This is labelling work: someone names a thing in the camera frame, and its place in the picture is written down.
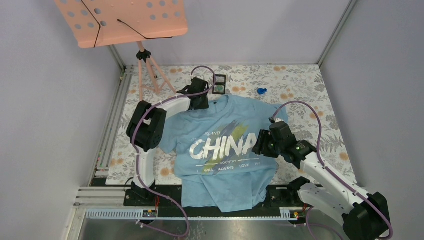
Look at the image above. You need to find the light blue printed t-shirt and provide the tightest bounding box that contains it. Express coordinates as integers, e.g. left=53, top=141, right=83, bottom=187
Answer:
left=158, top=95, right=289, bottom=214

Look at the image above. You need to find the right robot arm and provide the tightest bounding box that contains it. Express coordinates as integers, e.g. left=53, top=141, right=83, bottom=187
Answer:
left=252, top=117, right=393, bottom=240

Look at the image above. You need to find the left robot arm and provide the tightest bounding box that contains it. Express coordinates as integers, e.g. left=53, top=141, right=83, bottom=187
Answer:
left=126, top=77, right=215, bottom=206

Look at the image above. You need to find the black square brooch box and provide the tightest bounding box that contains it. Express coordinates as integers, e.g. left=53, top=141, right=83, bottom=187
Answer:
left=212, top=74, right=227, bottom=95

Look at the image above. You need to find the floral patterned table mat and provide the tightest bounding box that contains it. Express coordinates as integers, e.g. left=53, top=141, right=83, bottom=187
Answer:
left=102, top=65, right=356, bottom=186

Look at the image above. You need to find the small blue plastic piece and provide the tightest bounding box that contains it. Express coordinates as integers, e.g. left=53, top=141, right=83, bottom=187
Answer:
left=256, top=88, right=268, bottom=95

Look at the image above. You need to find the pink music stand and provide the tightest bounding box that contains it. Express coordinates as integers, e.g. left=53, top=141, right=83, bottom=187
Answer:
left=55, top=0, right=188, bottom=94

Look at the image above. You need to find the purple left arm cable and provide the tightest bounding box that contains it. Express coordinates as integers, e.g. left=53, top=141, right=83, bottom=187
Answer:
left=130, top=65, right=217, bottom=239

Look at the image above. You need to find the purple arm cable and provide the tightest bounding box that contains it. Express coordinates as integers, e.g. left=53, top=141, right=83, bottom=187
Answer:
left=130, top=65, right=217, bottom=239
left=269, top=100, right=395, bottom=240

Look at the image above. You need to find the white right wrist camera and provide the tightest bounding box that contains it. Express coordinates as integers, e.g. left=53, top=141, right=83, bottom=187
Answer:
left=269, top=116, right=288, bottom=124

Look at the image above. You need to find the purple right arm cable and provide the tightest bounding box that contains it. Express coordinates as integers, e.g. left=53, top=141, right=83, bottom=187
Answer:
left=269, top=100, right=395, bottom=240

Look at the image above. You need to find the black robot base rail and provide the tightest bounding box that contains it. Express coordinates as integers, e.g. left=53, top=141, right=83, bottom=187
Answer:
left=121, top=177, right=310, bottom=217

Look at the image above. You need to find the slotted white cable duct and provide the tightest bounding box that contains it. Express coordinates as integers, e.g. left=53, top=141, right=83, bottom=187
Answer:
left=85, top=205, right=306, bottom=221

